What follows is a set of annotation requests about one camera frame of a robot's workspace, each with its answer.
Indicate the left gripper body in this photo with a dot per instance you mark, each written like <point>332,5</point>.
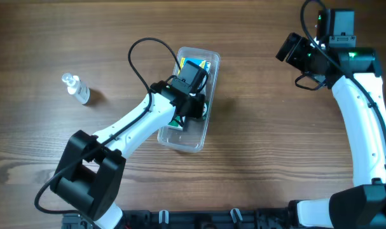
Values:
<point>194,110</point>

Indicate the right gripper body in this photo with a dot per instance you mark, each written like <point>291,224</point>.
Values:
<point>294,49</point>

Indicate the white red medicine box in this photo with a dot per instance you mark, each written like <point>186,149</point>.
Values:
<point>175,124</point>

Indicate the green Zam-Buk box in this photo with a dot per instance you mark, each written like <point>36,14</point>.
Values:
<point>205,112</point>

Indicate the blue VapoDrops box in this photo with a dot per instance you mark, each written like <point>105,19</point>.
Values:
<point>204,64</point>

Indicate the clear spray bottle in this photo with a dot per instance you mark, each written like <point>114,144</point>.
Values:
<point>76,87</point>

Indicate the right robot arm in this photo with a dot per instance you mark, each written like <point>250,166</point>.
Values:
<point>354,76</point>

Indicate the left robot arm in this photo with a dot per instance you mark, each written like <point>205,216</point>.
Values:
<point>89,173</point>

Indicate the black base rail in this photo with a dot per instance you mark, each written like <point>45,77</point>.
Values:
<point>234,218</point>

